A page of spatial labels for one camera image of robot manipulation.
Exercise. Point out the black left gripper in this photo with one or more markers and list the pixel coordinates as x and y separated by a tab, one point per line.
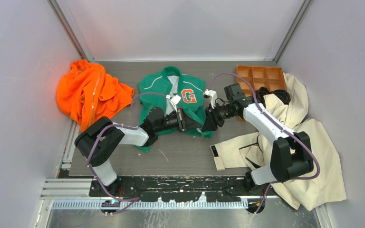
189	124

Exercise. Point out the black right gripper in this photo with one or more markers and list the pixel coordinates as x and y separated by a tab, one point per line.
210	123

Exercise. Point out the green varsity jacket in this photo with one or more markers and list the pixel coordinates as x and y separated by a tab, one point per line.
170	81

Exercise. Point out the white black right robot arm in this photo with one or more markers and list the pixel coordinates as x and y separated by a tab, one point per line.
291	155

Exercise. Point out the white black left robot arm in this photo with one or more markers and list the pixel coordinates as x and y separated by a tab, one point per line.
100	140

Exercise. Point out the orange jacket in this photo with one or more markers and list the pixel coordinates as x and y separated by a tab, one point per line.
87	92

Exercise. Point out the orange compartment tray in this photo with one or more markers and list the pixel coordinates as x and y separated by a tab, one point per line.
257	76

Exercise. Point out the black coiled item in tray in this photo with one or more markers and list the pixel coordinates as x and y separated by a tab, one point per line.
283	95

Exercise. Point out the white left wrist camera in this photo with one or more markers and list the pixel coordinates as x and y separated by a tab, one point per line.
172	102

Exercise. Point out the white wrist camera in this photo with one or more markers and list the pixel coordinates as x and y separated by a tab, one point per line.
172	102
211	96

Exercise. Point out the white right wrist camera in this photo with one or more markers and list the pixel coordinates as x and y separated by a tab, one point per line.
211	96

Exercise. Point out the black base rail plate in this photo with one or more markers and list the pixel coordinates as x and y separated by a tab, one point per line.
184	188

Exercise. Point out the aluminium slotted rail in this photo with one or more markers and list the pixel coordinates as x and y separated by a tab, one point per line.
112	204

